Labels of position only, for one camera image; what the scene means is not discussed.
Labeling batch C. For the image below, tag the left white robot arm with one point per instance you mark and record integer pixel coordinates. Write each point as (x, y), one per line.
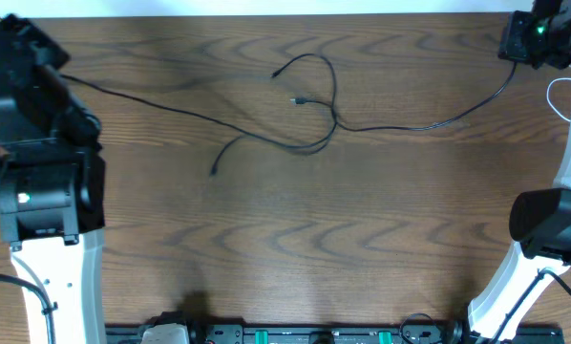
(51, 189)

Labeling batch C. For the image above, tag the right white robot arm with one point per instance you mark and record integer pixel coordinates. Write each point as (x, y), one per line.
(540, 221)

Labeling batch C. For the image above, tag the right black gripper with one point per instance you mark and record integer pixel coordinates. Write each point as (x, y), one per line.
(512, 47)

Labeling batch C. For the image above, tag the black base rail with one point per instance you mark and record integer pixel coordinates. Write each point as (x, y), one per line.
(174, 327)

